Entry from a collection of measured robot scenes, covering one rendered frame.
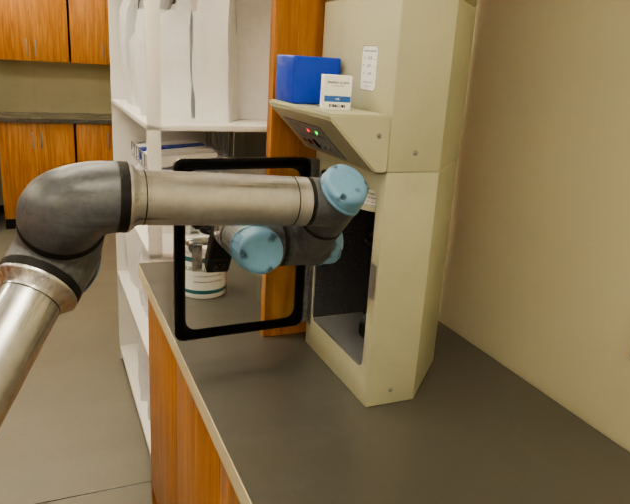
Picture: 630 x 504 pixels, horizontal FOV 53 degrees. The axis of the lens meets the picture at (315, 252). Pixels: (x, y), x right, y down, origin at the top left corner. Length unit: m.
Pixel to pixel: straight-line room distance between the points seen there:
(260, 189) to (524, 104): 0.78
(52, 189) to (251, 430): 0.59
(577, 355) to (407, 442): 0.43
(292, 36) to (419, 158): 0.44
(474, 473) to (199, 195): 0.66
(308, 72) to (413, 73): 0.23
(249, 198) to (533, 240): 0.78
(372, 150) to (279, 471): 0.56
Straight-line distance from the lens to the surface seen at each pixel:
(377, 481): 1.11
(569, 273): 1.42
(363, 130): 1.10
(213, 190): 0.88
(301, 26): 1.45
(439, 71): 1.17
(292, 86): 1.27
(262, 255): 1.00
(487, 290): 1.63
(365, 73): 1.22
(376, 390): 1.29
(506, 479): 1.18
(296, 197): 0.93
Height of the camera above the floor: 1.60
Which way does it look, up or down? 17 degrees down
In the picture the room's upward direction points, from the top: 3 degrees clockwise
